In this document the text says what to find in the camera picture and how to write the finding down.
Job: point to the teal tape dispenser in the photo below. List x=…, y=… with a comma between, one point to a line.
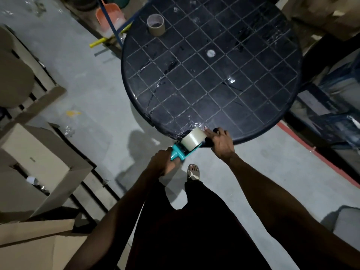
x=177, y=154

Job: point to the wooden pallet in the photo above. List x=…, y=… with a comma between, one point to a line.
x=47, y=81

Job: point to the grey sack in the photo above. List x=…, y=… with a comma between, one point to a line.
x=348, y=227

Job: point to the person's sandal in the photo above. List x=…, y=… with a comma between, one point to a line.
x=193, y=172

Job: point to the flat cardboard sheet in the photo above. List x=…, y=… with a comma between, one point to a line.
x=42, y=247

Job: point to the person's black trousers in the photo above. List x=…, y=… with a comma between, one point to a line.
x=194, y=191

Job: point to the person's maroon shirt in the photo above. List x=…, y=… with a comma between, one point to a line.
x=202, y=244

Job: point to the black round tub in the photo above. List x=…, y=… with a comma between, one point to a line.
x=81, y=1

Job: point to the small white round cap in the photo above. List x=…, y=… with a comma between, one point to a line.
x=211, y=53

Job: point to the yellow stick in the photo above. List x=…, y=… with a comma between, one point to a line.
x=97, y=43

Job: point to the crumpled plastic scrap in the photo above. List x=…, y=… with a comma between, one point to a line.
x=69, y=132

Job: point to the open cardboard box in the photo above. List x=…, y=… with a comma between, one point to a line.
x=36, y=154

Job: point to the orange plastic dustpan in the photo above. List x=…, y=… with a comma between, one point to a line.
x=108, y=15

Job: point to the person's left hand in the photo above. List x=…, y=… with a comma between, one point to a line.
x=161, y=163

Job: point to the person's right forearm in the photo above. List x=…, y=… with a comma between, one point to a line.
x=281, y=205

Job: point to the person's left forearm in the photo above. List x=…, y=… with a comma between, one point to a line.
x=118, y=216

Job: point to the stack of blue printed boxes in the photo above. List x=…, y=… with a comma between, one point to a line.
x=334, y=109

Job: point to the pile of brown cardboard boxes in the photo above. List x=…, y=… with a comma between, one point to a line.
x=323, y=14

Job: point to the brown tape roll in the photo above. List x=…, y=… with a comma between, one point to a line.
x=194, y=139

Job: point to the blue metal trolley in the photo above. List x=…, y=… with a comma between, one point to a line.
x=112, y=25

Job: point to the cardboard tape roll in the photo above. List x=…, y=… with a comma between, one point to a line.
x=156, y=30

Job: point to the person's right hand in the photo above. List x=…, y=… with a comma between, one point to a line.
x=223, y=144

